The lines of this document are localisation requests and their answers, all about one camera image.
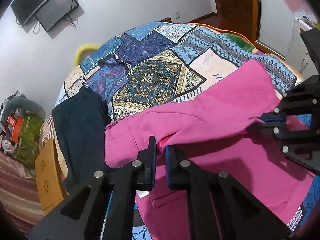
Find pink pants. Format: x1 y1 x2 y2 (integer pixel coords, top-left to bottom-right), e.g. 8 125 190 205
105 60 313 239

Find white wardrobe sliding door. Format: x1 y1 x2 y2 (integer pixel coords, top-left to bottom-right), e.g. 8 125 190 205
258 0 317 57

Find striped red curtain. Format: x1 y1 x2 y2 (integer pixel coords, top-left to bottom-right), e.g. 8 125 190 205
1 153 44 235

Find brown wooden door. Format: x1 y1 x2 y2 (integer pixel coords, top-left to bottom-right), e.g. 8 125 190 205
215 0 260 43

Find green storage basket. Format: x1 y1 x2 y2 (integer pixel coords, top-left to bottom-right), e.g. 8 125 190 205
14 115 43 170

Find dark navy folded garment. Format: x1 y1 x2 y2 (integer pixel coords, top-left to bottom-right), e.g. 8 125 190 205
52 87 111 192

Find orange box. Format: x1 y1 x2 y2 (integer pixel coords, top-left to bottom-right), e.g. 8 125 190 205
7 116 23 143

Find grey neck pillow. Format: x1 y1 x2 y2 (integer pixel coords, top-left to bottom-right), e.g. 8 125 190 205
2 96 46 123

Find patchwork patterned bed blanket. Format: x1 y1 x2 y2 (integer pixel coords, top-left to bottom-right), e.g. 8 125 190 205
43 22 319 232

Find yellow curved plush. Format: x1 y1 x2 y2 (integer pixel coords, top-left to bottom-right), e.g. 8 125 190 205
74 44 100 67

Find small black wall monitor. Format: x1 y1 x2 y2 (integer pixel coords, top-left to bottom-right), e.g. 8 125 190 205
35 0 79 33

